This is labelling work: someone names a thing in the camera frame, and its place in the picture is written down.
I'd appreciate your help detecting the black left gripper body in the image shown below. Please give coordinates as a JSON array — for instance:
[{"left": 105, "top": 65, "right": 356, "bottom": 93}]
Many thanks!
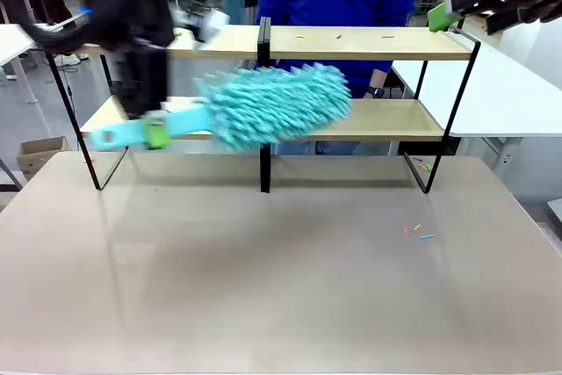
[{"left": 82, "top": 0, "right": 177, "bottom": 119}]

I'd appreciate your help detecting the teal microfiber duster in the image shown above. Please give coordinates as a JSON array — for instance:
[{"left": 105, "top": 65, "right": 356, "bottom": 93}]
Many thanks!
[{"left": 89, "top": 61, "right": 354, "bottom": 155}]

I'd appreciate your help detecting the person's blue-sleeved left forearm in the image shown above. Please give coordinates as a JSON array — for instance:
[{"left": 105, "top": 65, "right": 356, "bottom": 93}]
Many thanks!
[{"left": 370, "top": 68, "right": 395, "bottom": 90}]

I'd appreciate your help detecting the large white table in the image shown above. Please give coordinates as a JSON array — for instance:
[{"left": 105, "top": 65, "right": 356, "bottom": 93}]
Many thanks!
[{"left": 390, "top": 18, "right": 562, "bottom": 183}]

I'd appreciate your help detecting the brown cardboard box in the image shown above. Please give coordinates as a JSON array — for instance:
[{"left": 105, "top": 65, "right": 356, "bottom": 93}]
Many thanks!
[{"left": 16, "top": 136, "right": 72, "bottom": 182}]

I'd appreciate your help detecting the small white table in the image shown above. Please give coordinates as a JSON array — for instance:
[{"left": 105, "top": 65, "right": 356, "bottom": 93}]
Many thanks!
[{"left": 0, "top": 22, "right": 50, "bottom": 106}]

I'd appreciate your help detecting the upper wooden shelf board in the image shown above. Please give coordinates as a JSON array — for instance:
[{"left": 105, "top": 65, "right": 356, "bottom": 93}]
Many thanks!
[{"left": 81, "top": 25, "right": 474, "bottom": 61}]

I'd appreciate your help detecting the wooden shelf board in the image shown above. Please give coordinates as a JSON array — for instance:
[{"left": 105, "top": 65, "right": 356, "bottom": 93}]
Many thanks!
[
  {"left": 81, "top": 25, "right": 474, "bottom": 61},
  {"left": 80, "top": 96, "right": 447, "bottom": 143}
]

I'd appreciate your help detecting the lower wooden shelf board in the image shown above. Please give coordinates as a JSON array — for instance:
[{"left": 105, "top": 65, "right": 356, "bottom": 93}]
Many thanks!
[{"left": 80, "top": 96, "right": 447, "bottom": 143}]

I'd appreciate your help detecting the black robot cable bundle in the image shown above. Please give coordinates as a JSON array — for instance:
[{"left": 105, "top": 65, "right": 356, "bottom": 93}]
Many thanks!
[{"left": 16, "top": 9, "right": 97, "bottom": 56}]

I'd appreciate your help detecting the black metal shelf frame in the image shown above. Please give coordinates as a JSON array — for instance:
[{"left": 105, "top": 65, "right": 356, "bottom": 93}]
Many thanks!
[{"left": 43, "top": 17, "right": 482, "bottom": 195}]

